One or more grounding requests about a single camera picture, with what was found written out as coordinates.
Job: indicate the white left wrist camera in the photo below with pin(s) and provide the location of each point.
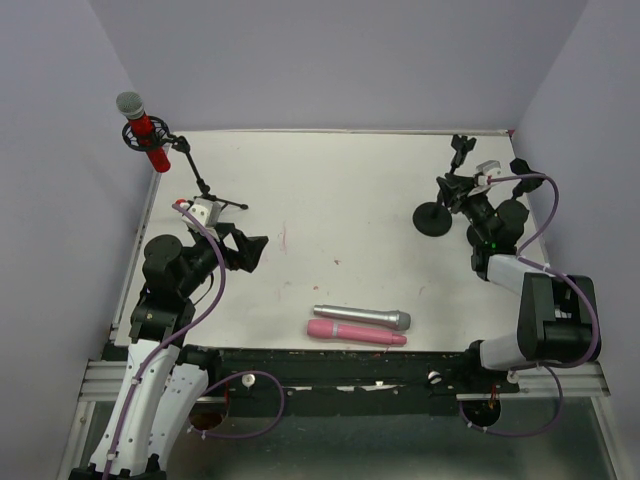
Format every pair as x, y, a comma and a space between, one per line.
207, 212

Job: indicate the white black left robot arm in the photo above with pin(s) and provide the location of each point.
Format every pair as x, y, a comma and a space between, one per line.
164, 376

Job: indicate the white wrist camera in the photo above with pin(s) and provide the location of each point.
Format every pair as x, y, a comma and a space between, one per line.
207, 212
486, 171

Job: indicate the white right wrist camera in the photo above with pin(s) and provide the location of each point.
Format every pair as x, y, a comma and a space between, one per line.
486, 171

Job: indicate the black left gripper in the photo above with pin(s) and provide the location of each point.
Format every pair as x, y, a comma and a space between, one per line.
227, 245

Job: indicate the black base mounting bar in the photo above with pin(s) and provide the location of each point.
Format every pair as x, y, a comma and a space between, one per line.
258, 383

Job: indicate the silver microphone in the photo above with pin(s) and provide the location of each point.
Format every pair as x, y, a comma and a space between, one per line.
393, 319

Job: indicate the red glitter microphone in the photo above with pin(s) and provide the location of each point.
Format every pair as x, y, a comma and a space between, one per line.
143, 131

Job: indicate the pink microphone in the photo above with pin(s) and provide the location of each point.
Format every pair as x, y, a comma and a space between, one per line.
327, 329

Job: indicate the black tripod shock-mount stand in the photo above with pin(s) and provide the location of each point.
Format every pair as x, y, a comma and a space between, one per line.
180, 144

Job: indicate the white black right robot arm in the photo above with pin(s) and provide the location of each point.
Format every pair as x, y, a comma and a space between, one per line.
557, 320

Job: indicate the black round-base mic stand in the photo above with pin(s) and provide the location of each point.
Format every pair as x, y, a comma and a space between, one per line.
433, 219
522, 180

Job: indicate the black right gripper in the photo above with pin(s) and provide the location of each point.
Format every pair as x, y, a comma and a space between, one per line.
460, 188

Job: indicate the aluminium frame rail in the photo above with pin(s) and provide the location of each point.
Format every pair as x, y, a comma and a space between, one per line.
586, 381

